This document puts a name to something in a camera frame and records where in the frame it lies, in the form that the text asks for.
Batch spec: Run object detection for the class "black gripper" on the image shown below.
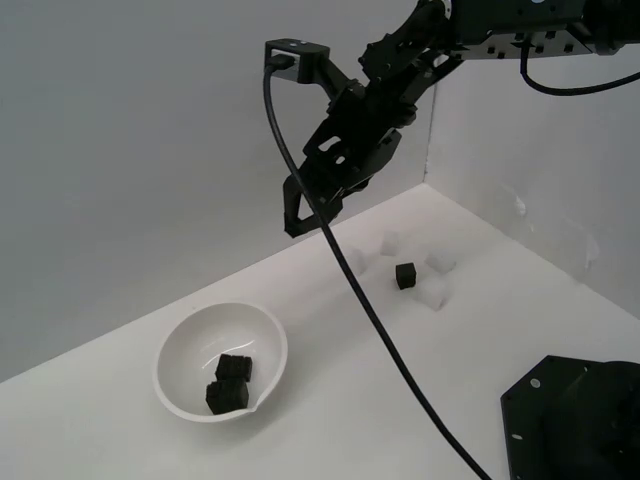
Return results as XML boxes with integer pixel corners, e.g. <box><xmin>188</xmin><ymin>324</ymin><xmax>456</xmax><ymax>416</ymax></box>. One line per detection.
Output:
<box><xmin>282</xmin><ymin>78</ymin><xmax>417</xmax><ymax>237</ymax></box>

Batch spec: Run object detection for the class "black foam cube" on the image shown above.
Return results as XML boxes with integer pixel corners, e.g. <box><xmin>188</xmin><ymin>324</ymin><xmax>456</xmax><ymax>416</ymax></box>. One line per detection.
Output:
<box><xmin>214</xmin><ymin>352</ymin><xmax>255</xmax><ymax>384</ymax></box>
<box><xmin>394</xmin><ymin>261</ymin><xmax>419</xmax><ymax>291</ymax></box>
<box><xmin>204</xmin><ymin>378</ymin><xmax>250</xmax><ymax>416</ymax></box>

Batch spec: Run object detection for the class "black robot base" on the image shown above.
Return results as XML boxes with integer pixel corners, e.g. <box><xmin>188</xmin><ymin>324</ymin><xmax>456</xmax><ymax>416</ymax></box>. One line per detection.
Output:
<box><xmin>499</xmin><ymin>354</ymin><xmax>640</xmax><ymax>480</ymax></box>

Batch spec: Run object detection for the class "white bowl with spout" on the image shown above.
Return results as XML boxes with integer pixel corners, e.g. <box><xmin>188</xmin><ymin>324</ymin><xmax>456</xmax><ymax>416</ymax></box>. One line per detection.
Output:
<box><xmin>152</xmin><ymin>299</ymin><xmax>289</xmax><ymax>424</ymax></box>

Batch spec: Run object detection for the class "white foam cube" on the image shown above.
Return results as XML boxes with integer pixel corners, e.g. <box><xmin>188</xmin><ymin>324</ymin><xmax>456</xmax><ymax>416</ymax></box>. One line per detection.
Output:
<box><xmin>424</xmin><ymin>251</ymin><xmax>457</xmax><ymax>275</ymax></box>
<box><xmin>414</xmin><ymin>277</ymin><xmax>449</xmax><ymax>312</ymax></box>
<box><xmin>344</xmin><ymin>247</ymin><xmax>371</xmax><ymax>276</ymax></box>
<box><xmin>380</xmin><ymin>229</ymin><xmax>404</xmax><ymax>257</ymax></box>

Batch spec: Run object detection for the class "black camera cable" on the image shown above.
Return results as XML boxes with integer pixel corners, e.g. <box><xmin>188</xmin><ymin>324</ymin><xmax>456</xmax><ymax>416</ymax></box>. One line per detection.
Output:
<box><xmin>261</xmin><ymin>53</ymin><xmax>494</xmax><ymax>480</ymax></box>

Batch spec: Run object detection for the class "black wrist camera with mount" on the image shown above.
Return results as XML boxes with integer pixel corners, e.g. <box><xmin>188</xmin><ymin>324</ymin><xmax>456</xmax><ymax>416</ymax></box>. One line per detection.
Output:
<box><xmin>263</xmin><ymin>38</ymin><xmax>364</xmax><ymax>101</ymax></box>

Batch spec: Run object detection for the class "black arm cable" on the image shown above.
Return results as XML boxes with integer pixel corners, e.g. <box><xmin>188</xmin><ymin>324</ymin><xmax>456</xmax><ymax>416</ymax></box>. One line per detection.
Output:
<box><xmin>518</xmin><ymin>42</ymin><xmax>640</xmax><ymax>97</ymax></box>

